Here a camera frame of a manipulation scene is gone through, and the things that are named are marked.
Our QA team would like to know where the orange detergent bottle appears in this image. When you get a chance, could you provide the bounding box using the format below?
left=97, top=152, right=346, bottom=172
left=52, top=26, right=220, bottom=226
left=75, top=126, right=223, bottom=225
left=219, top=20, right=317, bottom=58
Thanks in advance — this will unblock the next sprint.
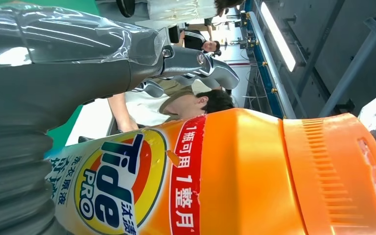
left=45, top=85, right=376, bottom=235

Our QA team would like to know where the person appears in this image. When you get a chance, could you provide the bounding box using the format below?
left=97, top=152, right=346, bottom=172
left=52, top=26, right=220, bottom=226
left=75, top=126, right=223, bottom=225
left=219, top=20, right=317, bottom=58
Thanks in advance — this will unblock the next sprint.
left=95, top=0, right=244, bottom=30
left=107, top=77, right=235, bottom=134
left=179, top=29, right=222, bottom=56

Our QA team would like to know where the ceiling light strip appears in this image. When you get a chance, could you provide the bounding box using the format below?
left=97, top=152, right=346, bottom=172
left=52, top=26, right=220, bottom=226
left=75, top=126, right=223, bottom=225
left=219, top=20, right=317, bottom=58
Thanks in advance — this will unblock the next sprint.
left=260, top=1, right=296, bottom=72

